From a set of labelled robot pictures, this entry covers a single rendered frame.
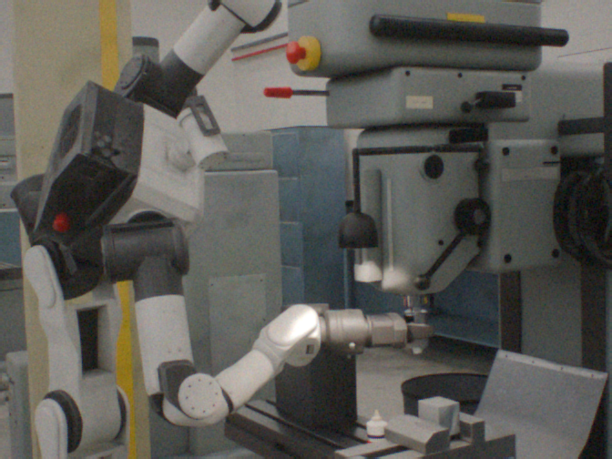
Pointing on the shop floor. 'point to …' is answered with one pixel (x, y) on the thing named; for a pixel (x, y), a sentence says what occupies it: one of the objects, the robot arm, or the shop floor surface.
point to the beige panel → (37, 70)
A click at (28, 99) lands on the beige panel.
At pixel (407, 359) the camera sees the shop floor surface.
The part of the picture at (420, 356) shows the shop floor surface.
